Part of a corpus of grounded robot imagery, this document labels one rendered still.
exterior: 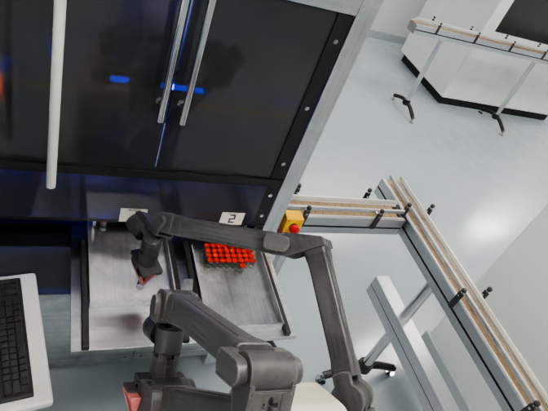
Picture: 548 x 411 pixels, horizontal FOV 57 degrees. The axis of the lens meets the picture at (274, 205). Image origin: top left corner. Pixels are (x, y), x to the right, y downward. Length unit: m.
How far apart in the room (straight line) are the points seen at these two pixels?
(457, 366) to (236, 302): 1.67
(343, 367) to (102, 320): 0.75
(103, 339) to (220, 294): 0.40
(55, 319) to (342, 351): 1.25
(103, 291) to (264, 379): 1.01
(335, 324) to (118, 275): 0.79
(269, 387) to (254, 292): 1.06
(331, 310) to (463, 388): 1.94
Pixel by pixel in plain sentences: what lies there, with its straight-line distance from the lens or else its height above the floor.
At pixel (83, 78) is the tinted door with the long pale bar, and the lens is 1.40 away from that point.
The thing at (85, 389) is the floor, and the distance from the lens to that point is 2.48.
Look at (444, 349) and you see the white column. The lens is 3.14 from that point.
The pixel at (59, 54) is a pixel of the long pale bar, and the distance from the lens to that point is 1.27.
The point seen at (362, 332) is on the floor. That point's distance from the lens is 3.08.
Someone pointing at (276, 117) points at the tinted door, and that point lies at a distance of 1.55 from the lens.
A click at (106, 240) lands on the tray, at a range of 1.80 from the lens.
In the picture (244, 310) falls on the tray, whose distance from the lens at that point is 1.71.
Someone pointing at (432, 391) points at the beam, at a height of 0.54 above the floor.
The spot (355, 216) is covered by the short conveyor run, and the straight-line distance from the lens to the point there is 2.20.
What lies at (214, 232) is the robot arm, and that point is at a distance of 1.35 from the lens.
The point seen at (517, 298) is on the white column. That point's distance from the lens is 2.75.
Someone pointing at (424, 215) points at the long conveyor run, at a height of 0.95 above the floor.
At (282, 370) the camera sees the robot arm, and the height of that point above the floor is 1.61.
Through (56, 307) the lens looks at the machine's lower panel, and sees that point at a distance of 2.06.
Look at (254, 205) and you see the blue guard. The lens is 1.76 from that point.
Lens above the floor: 2.21
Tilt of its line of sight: 39 degrees down
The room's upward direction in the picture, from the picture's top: 24 degrees clockwise
